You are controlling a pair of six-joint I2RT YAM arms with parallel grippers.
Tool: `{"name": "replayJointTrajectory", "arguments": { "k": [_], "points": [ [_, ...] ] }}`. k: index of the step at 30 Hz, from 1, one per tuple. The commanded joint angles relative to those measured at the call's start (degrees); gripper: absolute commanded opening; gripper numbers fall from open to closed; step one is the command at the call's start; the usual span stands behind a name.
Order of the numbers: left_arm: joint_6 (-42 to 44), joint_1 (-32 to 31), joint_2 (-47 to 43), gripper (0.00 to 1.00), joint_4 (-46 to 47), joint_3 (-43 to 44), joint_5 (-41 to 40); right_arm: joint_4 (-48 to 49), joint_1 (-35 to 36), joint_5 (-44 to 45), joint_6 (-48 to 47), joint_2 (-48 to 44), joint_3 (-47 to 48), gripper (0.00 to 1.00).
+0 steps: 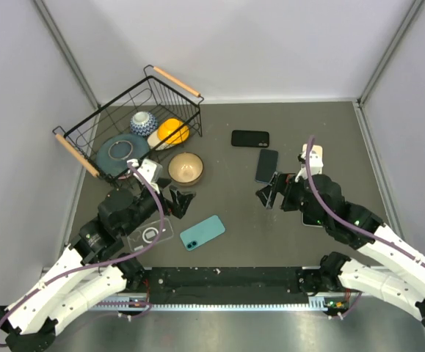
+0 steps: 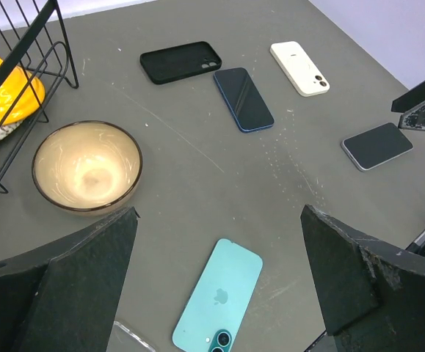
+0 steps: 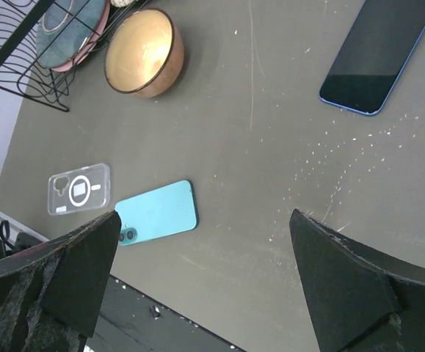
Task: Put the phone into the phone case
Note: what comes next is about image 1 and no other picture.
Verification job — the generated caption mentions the white phone black screen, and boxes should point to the white phone black screen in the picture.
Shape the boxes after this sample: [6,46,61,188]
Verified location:
[302,214,323,227]

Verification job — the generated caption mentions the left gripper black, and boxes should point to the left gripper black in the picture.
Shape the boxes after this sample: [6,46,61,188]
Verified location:
[121,177,195,236]

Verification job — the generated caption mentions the teal blue plate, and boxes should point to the teal blue plate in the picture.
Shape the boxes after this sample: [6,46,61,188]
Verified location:
[95,133,150,177]

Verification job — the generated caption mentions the aluminium rail with comb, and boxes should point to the aluminium rail with comb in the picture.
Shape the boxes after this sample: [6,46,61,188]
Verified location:
[43,265,411,312]

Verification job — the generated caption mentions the beige brown bowl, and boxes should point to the beige brown bowl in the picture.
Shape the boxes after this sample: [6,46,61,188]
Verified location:
[168,153,204,186]

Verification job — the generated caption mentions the blue white patterned bowl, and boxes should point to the blue white patterned bowl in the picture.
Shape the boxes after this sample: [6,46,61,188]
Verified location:
[130,111,159,137]

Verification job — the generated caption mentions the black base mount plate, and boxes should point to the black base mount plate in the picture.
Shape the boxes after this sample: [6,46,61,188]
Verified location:
[143,267,322,305]

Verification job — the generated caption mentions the cream phone case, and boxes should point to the cream phone case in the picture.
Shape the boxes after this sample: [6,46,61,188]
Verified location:
[302,144,323,158]

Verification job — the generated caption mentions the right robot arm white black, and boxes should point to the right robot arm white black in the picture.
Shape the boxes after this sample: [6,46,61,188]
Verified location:
[255,172,425,328]

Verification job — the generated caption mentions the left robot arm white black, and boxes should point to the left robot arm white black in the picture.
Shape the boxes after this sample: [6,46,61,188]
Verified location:
[0,179,195,351]

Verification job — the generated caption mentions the white bowl in basket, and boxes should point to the white bowl in basket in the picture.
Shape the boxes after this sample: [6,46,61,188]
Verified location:
[147,131,174,151]

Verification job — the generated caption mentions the dark blue phone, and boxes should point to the dark blue phone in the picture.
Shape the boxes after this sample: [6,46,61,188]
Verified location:
[255,149,279,183]

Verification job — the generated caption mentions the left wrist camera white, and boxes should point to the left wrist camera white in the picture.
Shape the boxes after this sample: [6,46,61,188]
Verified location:
[127,158,163,194]

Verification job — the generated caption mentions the clear phone case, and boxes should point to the clear phone case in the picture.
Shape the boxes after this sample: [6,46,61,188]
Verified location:
[127,218,174,252]

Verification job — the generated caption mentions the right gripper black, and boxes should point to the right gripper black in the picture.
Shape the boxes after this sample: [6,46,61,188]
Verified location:
[255,172,329,227]

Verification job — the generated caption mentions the pink plate under teal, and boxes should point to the pink plate under teal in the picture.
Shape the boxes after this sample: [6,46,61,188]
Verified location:
[119,161,150,180]

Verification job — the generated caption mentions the black wire basket wooden handles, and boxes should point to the black wire basket wooden handles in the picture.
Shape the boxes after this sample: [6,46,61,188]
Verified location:
[53,65,204,189]

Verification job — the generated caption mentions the black phone case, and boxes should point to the black phone case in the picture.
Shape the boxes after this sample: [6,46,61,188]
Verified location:
[230,130,270,148]

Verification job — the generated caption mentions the yellow bowl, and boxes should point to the yellow bowl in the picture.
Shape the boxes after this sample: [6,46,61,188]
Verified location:
[157,118,190,145]

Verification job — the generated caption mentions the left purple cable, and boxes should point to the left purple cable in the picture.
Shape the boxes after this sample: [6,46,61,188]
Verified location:
[0,165,161,348]

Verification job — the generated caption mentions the teal blue phone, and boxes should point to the teal blue phone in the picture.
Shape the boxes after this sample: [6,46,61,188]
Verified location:
[180,215,225,251]

